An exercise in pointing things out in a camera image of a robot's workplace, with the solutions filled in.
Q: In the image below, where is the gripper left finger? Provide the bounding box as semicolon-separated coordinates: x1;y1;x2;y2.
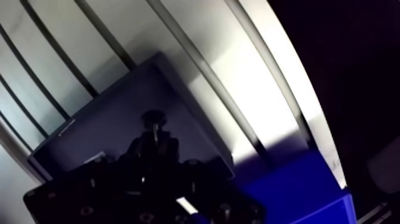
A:
23;129;157;224

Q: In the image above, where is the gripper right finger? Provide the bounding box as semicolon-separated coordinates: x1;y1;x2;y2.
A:
155;131;267;224

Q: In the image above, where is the steel bolt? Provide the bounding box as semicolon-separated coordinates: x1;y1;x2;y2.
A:
140;109;168;143

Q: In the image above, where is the blue bin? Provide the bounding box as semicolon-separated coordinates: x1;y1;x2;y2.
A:
187;149;358;224

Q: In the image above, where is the dark blue-grey tray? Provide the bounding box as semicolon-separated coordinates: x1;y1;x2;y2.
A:
27;51;236;183

